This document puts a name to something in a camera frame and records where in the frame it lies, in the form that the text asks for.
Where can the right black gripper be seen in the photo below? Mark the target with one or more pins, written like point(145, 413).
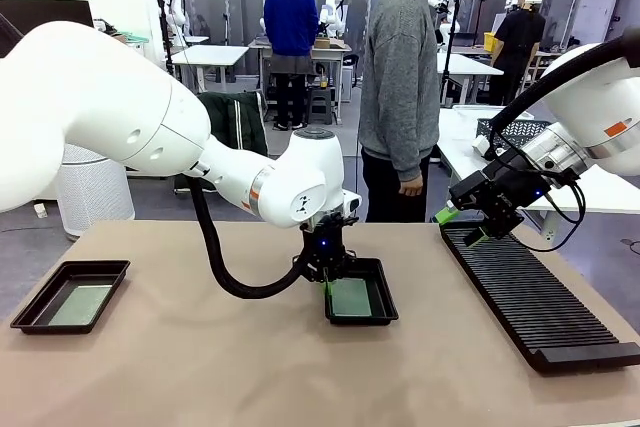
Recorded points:
point(505, 192)

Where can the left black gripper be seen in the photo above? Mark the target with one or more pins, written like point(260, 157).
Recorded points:
point(325, 247)

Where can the green perforated circuit board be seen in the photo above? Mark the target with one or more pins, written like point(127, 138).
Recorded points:
point(352, 297)
point(80, 304)

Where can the black plastic ESD tray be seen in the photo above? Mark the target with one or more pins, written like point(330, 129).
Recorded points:
point(35, 314)
point(385, 292)

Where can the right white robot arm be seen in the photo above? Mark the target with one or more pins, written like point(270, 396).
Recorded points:
point(600, 97)

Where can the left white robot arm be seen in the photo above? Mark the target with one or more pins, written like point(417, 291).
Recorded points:
point(100, 97)

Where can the person's right forearm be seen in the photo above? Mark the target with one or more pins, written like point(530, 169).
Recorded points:
point(415, 147)

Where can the person's right hand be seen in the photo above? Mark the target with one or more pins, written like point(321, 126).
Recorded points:
point(412, 187)

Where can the black slotted board rack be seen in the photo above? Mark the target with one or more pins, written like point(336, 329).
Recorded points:
point(530, 297)

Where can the grey plastic lattice basket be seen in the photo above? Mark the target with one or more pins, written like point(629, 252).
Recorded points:
point(532, 128)

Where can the long white background table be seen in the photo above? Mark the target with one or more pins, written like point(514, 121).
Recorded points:
point(470, 64)

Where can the grey step stool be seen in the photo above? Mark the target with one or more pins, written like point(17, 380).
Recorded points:
point(320, 104)

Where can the person in grey sweater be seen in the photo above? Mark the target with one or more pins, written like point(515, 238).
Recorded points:
point(395, 57)

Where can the dark green padded jacket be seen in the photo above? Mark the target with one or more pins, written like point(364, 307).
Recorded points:
point(235, 122)

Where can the yellow plastic bin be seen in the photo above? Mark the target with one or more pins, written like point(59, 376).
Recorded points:
point(491, 42)

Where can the person in black with headset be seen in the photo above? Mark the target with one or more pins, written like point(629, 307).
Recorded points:
point(520, 42)

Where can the grey background workbench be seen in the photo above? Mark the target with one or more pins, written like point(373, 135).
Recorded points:
point(330, 53)

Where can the white cylindrical air purifier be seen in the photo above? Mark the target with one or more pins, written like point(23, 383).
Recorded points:
point(95, 197)

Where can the person in blue hoodie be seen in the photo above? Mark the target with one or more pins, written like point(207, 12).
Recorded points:
point(290, 17)

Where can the black computer monitor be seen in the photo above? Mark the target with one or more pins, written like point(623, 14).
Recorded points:
point(50, 12)

